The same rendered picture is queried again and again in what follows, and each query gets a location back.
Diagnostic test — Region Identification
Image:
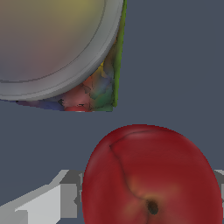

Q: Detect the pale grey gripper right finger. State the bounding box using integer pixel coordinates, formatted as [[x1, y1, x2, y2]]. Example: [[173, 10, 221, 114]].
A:
[[213, 169, 224, 208]]

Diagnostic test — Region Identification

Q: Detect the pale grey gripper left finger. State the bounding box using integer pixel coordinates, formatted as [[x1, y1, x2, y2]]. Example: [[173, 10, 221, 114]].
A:
[[0, 169, 86, 224]]

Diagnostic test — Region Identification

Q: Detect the red apple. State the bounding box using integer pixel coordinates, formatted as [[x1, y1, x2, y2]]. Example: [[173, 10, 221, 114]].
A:
[[80, 124, 224, 224]]

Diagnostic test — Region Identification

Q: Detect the colourful box with green edge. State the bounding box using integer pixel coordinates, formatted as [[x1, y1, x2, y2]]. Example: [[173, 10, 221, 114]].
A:
[[16, 0, 128, 113]]

